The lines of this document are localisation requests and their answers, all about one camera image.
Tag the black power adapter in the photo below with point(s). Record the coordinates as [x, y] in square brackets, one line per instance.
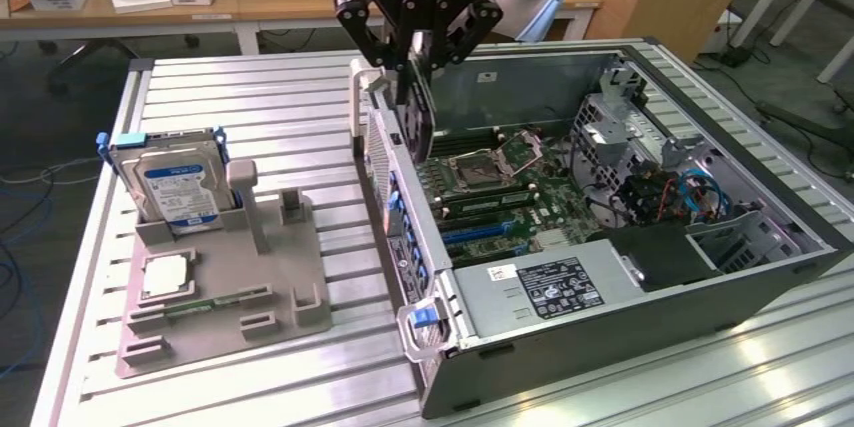
[734, 57]

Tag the CPU socket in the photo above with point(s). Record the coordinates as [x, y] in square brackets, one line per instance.
[482, 170]

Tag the grey metal disk bay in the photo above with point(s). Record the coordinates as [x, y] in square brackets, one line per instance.
[747, 247]

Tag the green motherboard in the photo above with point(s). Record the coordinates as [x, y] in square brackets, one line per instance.
[534, 219]

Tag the open grey PC case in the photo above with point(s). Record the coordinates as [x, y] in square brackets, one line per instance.
[600, 347]

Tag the black stand foot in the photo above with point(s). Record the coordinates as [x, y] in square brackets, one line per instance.
[801, 122]

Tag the hard disk with blue caddy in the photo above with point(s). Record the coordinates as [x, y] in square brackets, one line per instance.
[176, 192]

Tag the grey power supply unit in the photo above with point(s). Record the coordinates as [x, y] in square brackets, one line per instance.
[534, 292]

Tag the wooden desk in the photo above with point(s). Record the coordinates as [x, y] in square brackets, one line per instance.
[300, 2]

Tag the black chair base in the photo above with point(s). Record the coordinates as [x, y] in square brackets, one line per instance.
[93, 54]

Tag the green RAM stick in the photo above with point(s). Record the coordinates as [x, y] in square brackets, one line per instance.
[200, 306]

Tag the grey parts rack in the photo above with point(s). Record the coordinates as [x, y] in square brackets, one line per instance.
[267, 297]

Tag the silver CPU chip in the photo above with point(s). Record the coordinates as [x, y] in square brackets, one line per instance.
[165, 277]

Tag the silver chipset heatsink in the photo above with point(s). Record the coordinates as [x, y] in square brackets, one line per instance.
[554, 240]

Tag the metal socket cover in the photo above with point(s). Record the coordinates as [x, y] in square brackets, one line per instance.
[523, 147]

